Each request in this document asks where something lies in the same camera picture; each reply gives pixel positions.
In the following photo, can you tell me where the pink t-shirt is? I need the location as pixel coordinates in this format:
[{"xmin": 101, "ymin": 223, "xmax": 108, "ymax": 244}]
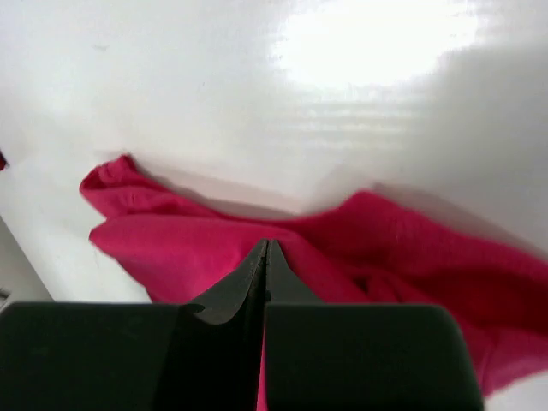
[{"xmin": 80, "ymin": 155, "xmax": 547, "ymax": 410}]

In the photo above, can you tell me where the red t-shirt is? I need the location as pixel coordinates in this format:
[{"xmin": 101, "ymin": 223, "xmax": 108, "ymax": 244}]
[{"xmin": 0, "ymin": 152, "xmax": 8, "ymax": 170}]

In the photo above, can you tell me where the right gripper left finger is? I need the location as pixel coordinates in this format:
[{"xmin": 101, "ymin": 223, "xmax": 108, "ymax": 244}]
[{"xmin": 1, "ymin": 241, "xmax": 268, "ymax": 410}]

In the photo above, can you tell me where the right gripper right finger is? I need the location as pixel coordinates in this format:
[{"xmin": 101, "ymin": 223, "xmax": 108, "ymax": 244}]
[{"xmin": 265, "ymin": 241, "xmax": 484, "ymax": 410}]

